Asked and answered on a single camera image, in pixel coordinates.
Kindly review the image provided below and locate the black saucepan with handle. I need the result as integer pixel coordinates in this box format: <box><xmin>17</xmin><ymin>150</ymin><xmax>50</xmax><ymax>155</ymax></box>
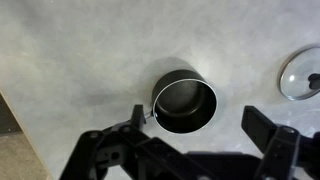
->
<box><xmin>143</xmin><ymin>69</ymin><xmax>219</xmax><ymax>134</ymax></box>

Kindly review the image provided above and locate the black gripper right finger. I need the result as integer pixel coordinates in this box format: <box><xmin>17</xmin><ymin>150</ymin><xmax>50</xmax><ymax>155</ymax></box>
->
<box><xmin>240</xmin><ymin>105</ymin><xmax>320</xmax><ymax>180</ymax></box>

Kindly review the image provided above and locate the glass lid with black knob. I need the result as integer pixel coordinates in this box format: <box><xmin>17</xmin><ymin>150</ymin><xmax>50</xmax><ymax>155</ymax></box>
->
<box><xmin>279</xmin><ymin>45</ymin><xmax>320</xmax><ymax>102</ymax></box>

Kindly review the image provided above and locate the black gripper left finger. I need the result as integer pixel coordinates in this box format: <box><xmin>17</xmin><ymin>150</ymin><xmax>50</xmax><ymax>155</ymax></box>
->
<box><xmin>59</xmin><ymin>104</ymin><xmax>208</xmax><ymax>180</ymax></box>

